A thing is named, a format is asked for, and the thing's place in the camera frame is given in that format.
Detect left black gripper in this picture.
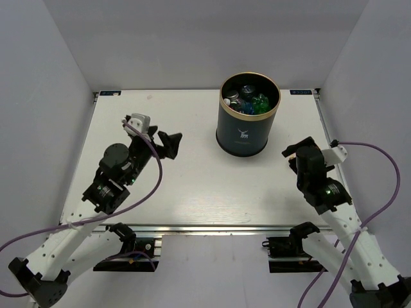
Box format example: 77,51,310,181
125,125,182,185

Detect crushed green plastic bottle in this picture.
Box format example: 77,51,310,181
252,94,271,115

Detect clear bottle blue label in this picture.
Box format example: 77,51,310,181
240,85,256,101
223,98,254,115

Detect clear bottle green white label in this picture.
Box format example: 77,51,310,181
225,90,240,100

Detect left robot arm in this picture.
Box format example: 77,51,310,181
8,124,182,307

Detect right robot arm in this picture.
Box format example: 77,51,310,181
282,137,410,307

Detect dark bin with gold rim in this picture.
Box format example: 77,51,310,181
216,72,281,157

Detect right blue table sticker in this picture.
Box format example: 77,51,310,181
290,89,312,95

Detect blue table sticker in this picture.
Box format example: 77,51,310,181
290,89,312,95
99,90,121,96

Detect left blue table sticker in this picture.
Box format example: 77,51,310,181
99,90,121,96

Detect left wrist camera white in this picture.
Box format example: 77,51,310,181
121,113,151,139

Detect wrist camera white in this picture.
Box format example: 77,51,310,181
321,139,347,167
121,113,151,139

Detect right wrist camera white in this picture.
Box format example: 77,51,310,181
321,139,347,167

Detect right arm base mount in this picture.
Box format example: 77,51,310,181
261,237,323,273

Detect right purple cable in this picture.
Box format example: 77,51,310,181
297,140,401,308

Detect purple cable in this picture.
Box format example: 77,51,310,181
0,121,163,296
297,140,401,308

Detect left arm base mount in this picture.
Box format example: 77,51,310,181
92,237,162,273

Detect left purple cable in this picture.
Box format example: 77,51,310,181
0,121,163,296

